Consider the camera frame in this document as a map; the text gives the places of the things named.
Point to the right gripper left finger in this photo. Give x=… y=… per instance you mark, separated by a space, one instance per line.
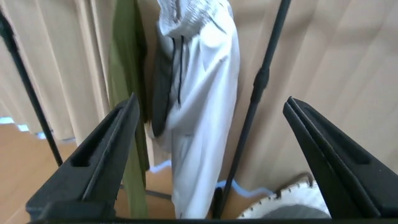
x=68 y=183

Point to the pale grey shorts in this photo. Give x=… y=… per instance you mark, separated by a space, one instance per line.
x=202 y=109

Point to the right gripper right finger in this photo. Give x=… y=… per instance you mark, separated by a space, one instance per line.
x=342 y=174

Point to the black clothes rack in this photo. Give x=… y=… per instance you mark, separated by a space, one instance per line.
x=261 y=77

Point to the green printed sleeveless shirt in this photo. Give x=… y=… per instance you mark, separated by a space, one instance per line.
x=124 y=46

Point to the white laundry basket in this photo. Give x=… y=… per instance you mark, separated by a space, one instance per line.
x=295 y=199

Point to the beige curtain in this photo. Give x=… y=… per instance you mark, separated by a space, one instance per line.
x=342 y=62

